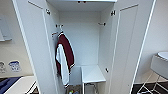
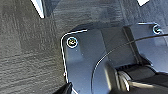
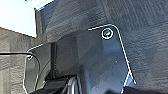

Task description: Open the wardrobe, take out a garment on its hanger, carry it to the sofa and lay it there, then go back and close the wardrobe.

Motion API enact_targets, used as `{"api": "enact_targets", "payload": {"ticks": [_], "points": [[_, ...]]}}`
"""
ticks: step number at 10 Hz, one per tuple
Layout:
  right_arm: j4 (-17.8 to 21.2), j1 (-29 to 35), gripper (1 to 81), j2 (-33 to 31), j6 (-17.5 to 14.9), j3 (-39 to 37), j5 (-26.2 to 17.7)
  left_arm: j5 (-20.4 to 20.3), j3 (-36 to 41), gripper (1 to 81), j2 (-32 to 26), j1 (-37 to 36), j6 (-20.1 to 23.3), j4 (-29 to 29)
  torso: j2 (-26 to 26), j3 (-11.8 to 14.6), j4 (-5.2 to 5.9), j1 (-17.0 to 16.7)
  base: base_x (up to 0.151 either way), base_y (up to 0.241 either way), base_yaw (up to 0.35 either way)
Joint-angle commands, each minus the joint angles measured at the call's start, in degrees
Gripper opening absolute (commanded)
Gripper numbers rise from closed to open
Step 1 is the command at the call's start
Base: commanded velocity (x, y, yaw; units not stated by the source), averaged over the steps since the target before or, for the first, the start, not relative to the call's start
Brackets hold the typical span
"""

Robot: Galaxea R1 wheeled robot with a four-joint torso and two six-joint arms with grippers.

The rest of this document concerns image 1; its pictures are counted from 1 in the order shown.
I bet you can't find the blue white wall sign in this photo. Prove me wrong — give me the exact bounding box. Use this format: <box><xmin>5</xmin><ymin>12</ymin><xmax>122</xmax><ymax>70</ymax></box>
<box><xmin>8</xmin><ymin>59</ymin><xmax>22</xmax><ymax>73</ymax></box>

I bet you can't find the white clothes hanger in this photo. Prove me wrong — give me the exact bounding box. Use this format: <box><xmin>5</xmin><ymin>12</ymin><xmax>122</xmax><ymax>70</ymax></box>
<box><xmin>57</xmin><ymin>29</ymin><xmax>65</xmax><ymax>37</ymax></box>

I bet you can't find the white wall box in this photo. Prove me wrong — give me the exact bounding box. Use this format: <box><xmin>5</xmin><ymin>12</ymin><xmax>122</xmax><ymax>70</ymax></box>
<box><xmin>0</xmin><ymin>14</ymin><xmax>13</xmax><ymax>43</ymax></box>

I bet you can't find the white folding table top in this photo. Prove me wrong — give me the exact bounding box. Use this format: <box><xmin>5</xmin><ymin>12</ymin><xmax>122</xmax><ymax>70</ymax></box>
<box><xmin>3</xmin><ymin>75</ymin><xmax>38</xmax><ymax>94</ymax></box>

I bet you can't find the small black wardrobe hinge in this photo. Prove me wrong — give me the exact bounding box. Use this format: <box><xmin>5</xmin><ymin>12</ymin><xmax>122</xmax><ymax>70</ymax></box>
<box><xmin>110</xmin><ymin>9</ymin><xmax>116</xmax><ymax>17</ymax></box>
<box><xmin>104</xmin><ymin>67</ymin><xmax>110</xmax><ymax>74</ymax></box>
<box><xmin>45</xmin><ymin>9</ymin><xmax>52</xmax><ymax>16</ymax></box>

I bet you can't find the white plastic seat shell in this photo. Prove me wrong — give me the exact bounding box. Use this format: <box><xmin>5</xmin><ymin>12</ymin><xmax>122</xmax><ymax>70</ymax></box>
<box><xmin>150</xmin><ymin>51</ymin><xmax>168</xmax><ymax>81</ymax></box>

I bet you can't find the small orange strip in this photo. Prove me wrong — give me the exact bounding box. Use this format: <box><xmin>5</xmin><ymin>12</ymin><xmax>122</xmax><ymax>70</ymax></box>
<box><xmin>50</xmin><ymin>30</ymin><xmax>60</xmax><ymax>36</ymax></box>

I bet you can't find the maroon white garment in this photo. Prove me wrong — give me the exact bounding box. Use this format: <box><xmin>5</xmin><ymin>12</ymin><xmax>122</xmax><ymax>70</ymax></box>
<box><xmin>54</xmin><ymin>32</ymin><xmax>76</xmax><ymax>88</ymax></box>

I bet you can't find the white wardrobe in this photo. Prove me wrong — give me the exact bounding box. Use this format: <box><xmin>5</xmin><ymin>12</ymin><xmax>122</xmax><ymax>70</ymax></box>
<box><xmin>11</xmin><ymin>0</ymin><xmax>158</xmax><ymax>94</ymax></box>

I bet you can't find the black wardrobe peg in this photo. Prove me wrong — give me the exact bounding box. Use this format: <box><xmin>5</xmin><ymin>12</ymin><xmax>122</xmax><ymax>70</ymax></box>
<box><xmin>97</xmin><ymin>21</ymin><xmax>107</xmax><ymax>27</ymax></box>
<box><xmin>54</xmin><ymin>23</ymin><xmax>64</xmax><ymax>28</ymax></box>

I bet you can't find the brown wicker basket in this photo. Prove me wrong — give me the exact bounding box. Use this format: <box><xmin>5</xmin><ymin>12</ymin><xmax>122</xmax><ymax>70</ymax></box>
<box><xmin>66</xmin><ymin>85</ymin><xmax>83</xmax><ymax>94</ymax></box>

